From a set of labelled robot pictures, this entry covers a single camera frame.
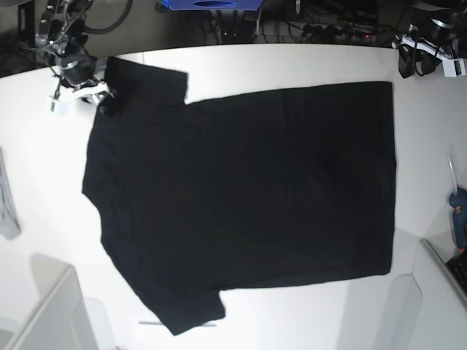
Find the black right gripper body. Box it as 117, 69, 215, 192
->
60, 54, 97, 87

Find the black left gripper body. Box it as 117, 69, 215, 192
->
398, 44, 438, 79

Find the black T-shirt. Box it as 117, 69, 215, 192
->
82, 58, 396, 335

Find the blue box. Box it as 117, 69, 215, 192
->
161, 0, 263, 11

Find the blue glue gun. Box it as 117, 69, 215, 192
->
449, 187, 466, 252

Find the grey cloth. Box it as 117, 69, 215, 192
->
1, 152, 21, 240

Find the black keyboard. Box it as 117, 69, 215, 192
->
447, 252, 467, 292

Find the white label plate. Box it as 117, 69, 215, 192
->
138, 320, 217, 327

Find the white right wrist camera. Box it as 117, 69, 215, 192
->
50, 81, 112, 115

